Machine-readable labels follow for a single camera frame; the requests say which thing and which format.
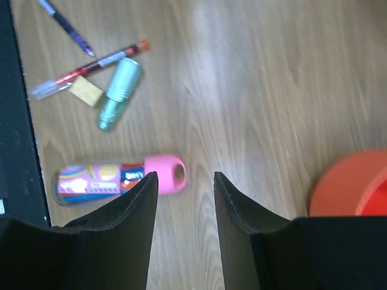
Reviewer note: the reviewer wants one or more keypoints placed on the small orange eraser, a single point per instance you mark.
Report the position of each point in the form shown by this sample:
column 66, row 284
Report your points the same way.
column 86, row 91

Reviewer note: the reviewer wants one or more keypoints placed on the orange round pen organizer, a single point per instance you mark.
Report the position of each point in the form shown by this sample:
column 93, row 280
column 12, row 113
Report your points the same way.
column 354, row 186

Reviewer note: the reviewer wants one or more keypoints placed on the green correction tape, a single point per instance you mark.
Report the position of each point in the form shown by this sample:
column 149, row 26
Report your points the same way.
column 114, row 100

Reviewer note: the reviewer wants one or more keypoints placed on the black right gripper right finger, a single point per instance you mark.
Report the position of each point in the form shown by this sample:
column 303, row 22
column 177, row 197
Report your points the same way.
column 262, row 250

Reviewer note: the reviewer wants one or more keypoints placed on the red clear pen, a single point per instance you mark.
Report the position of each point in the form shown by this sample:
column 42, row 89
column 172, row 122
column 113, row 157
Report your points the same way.
column 53, row 86

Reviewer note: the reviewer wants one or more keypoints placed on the pink lidded pen tube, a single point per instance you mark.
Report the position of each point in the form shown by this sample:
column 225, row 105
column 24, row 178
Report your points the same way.
column 81, row 183

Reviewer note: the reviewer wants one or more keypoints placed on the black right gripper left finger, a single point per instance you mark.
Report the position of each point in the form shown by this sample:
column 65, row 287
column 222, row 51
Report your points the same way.
column 108, row 248

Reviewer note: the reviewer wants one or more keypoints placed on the dark purple pen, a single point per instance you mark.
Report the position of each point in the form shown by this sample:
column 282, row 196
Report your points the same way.
column 67, row 27

